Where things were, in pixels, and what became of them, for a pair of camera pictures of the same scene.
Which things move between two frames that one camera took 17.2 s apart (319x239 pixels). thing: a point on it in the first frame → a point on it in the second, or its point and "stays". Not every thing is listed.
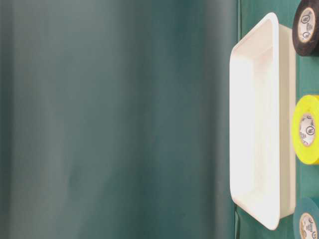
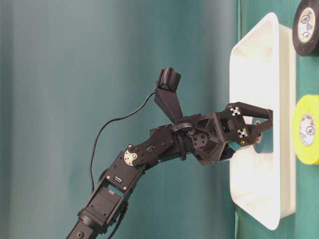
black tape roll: x=305 y=28 stays
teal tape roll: x=306 y=220 → x=264 y=143
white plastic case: x=263 y=122 stays
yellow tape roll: x=306 y=129 stays
